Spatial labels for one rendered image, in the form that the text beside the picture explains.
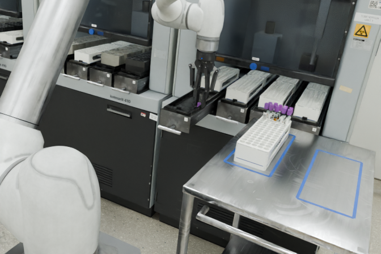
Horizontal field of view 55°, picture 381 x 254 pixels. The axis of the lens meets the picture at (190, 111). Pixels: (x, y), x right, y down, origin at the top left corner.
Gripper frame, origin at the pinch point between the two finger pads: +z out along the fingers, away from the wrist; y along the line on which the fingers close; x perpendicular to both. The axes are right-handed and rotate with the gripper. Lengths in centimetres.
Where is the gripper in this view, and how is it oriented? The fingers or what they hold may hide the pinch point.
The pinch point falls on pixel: (200, 98)
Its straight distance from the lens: 152.7
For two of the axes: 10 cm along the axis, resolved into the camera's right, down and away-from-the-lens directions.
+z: -1.0, 9.2, 3.7
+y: -9.0, -2.4, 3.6
